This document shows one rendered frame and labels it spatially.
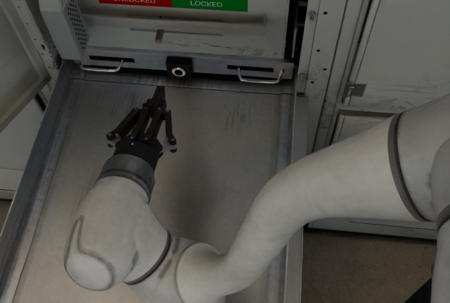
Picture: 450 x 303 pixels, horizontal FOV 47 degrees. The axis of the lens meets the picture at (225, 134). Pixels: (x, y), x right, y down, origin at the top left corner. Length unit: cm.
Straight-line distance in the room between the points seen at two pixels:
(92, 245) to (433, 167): 46
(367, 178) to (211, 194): 68
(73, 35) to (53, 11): 7
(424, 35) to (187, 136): 55
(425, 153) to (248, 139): 78
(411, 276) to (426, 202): 158
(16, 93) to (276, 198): 92
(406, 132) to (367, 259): 157
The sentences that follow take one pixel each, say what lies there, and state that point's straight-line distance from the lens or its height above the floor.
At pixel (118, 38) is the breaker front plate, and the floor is 96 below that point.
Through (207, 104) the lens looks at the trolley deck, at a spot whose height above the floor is 85.
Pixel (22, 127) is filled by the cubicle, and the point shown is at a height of 62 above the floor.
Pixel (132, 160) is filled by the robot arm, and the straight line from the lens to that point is 82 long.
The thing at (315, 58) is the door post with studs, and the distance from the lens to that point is 114.
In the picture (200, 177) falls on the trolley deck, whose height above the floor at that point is 85.
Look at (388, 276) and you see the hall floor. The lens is 200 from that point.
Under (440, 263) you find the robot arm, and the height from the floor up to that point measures 151.
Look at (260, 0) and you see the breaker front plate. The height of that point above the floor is 110.
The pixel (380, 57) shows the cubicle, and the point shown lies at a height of 102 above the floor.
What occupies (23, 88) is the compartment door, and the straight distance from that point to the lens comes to 135.
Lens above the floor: 185
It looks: 58 degrees down
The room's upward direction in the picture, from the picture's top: 3 degrees counter-clockwise
